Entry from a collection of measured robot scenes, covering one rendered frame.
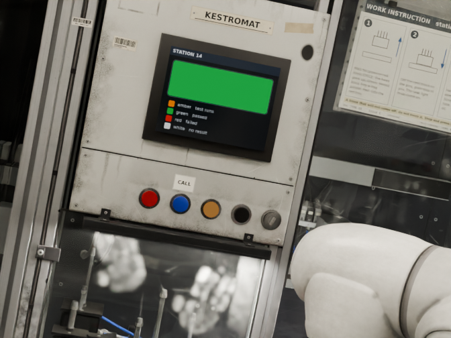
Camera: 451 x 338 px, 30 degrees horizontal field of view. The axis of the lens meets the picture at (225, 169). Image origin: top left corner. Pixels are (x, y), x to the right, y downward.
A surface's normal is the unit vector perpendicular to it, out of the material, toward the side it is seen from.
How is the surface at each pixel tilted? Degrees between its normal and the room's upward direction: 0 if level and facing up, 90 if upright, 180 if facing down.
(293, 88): 90
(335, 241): 50
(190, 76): 90
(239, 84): 90
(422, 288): 72
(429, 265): 44
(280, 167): 90
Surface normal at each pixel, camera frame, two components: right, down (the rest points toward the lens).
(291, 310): 0.13, 0.12
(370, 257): -0.40, -0.55
